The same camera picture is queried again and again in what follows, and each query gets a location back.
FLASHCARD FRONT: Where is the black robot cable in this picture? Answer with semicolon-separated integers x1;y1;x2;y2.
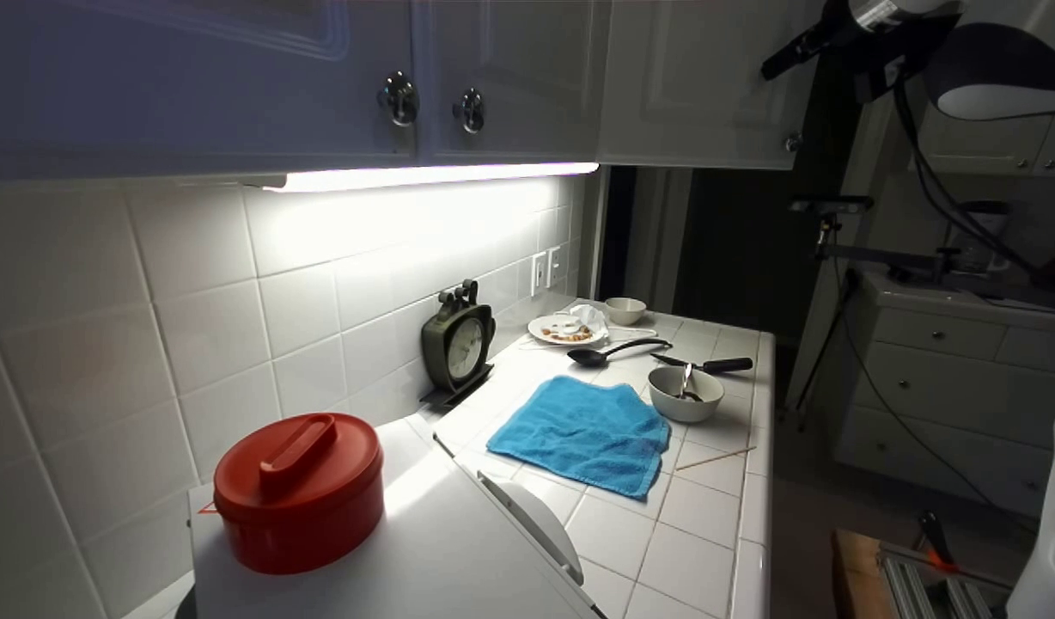
887;66;1055;290

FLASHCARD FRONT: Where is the white plate with food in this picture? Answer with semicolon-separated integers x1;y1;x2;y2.
526;311;612;349

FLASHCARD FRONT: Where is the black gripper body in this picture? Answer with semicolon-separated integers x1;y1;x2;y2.
790;0;898;75

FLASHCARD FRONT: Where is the narrow white cabinet door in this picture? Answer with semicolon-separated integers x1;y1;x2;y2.
412;0;608;169

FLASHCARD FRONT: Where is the small white bowl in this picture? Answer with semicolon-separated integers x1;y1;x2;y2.
601;292;648;327

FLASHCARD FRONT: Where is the metal spoon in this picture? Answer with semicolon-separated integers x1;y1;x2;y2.
674;362;703;404

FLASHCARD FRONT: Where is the white dresser with drawers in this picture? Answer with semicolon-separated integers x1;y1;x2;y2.
830;267;1055;518

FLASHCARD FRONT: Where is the white container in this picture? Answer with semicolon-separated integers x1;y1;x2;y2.
187;416;608;619

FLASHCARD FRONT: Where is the under-cabinet light strip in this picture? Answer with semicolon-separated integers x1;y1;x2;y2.
253;157;605;196

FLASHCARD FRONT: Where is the orange handled tool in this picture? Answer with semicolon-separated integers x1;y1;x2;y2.
914;507;959;579

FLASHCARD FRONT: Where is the clear plastic piece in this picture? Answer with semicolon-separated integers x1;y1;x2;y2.
567;300;612;335

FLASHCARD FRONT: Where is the green kitchen scale with dial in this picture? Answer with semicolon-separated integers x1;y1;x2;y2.
415;277;503;413

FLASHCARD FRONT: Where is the white wall outlet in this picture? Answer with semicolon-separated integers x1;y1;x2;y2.
526;239;562;302

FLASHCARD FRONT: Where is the round metal cabinet knob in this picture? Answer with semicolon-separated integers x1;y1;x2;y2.
451;86;493;136
378;70;424;129

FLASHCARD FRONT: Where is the black handled knife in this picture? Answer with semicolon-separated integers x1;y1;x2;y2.
648;347;755;377

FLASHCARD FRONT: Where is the red lidded container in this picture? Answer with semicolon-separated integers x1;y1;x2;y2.
210;408;388;579

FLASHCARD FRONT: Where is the wooden board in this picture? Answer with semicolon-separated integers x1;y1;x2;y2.
830;527;906;619

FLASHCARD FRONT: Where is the blue terry towel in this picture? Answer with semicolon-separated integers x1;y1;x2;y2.
485;372;674;504

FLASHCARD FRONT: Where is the metal rack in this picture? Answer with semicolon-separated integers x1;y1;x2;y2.
881;536;1016;619

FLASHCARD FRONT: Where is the wide white cabinet door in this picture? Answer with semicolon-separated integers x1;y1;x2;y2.
0;0;419;183

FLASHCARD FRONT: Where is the white background cabinet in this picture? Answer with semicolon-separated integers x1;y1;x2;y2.
911;105;1055;177

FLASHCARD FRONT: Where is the black ladle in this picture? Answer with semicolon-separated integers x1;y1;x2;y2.
562;333;678;372

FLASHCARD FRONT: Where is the black tripod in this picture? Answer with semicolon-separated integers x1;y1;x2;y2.
784;191;881;432

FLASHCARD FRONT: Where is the grey bowl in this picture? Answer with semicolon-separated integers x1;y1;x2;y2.
645;365;729;428

